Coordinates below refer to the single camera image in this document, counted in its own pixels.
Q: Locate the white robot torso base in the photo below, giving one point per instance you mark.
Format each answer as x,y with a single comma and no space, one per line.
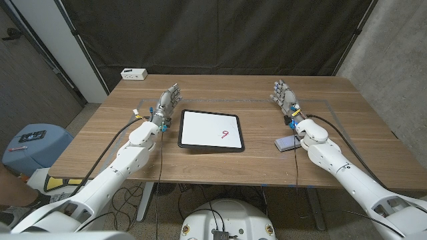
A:
233,216

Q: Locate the black backdrop curtain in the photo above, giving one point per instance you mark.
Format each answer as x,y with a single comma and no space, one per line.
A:
217,33

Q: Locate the white power strip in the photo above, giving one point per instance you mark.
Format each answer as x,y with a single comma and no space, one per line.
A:
133,74

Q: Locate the grey table leg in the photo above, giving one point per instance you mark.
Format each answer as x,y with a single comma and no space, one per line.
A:
315,210

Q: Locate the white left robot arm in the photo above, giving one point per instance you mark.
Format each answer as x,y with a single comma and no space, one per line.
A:
110,173

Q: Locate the black phone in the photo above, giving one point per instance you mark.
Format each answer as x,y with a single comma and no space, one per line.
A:
32,136

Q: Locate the small black-framed whiteboard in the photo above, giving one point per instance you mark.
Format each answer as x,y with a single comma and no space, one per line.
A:
207,130

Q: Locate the black round floor object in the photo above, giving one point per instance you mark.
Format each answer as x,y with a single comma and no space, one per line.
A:
165,189

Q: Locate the blue-grey stool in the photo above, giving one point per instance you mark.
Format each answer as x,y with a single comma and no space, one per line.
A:
50,146

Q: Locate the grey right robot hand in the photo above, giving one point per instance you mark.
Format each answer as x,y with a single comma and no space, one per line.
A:
288,100

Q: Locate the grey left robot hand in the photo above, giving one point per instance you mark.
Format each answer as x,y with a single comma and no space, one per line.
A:
165,106

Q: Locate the black backdrop stand pole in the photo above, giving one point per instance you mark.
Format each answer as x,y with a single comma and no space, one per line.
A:
80,43
357,31

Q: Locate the white table leg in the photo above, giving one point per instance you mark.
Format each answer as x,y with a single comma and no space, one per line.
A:
145,203

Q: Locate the red pen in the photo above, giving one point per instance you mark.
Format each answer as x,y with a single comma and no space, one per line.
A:
17,148

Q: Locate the grey whiteboard eraser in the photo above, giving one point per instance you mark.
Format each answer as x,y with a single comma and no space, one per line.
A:
283,143

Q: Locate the grey sneaker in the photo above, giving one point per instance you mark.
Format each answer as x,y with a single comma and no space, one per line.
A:
60,197

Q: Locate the grey electronics box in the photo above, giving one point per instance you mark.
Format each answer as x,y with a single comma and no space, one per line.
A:
221,235

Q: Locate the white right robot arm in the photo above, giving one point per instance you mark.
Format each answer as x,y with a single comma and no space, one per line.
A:
350,173

